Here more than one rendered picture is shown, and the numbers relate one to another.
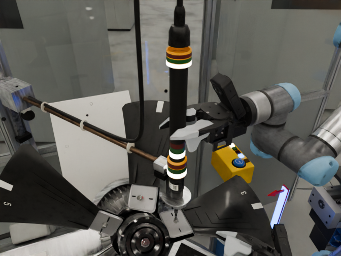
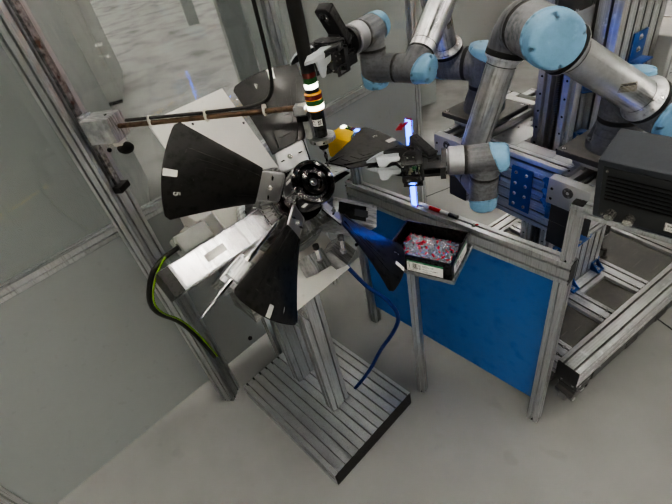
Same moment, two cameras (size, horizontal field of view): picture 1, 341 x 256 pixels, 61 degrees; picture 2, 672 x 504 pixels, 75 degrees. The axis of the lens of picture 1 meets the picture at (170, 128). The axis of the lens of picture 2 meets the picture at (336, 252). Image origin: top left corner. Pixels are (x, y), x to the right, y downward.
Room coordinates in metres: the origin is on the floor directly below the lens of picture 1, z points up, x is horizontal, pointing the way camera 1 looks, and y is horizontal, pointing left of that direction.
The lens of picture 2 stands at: (-0.55, 0.31, 1.78)
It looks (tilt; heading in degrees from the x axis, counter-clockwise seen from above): 39 degrees down; 344
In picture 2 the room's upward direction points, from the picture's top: 13 degrees counter-clockwise
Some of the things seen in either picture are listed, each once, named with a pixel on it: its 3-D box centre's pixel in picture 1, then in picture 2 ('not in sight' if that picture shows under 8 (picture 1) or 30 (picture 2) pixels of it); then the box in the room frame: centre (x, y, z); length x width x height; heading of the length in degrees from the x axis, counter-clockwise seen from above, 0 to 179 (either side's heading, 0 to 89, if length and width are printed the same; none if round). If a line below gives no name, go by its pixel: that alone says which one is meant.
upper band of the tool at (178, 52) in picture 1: (178, 57); not in sight; (0.47, -0.01, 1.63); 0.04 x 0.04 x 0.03
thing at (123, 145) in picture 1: (82, 126); (204, 117); (0.64, 0.24, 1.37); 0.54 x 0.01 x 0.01; 56
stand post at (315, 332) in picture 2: not in sight; (320, 348); (0.52, 0.15, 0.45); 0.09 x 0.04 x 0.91; 111
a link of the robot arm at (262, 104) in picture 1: (250, 108); (353, 38); (0.58, -0.19, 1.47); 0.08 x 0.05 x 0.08; 31
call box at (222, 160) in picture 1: (231, 165); (351, 146); (0.87, -0.25, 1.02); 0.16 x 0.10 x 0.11; 21
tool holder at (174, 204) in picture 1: (172, 182); (315, 122); (0.48, -0.01, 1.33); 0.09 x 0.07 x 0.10; 56
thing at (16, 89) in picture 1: (15, 94); (103, 127); (0.83, 0.50, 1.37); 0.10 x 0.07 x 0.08; 56
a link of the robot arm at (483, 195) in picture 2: not in sight; (481, 187); (0.28, -0.37, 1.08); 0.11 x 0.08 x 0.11; 164
